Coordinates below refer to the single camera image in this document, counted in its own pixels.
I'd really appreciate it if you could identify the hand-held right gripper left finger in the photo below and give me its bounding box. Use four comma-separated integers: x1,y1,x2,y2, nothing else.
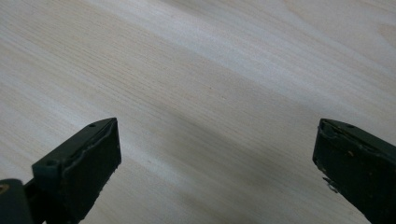
23,117,122,224

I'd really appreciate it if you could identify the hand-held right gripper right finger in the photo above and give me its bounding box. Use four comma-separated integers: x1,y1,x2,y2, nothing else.
312,118,396,224

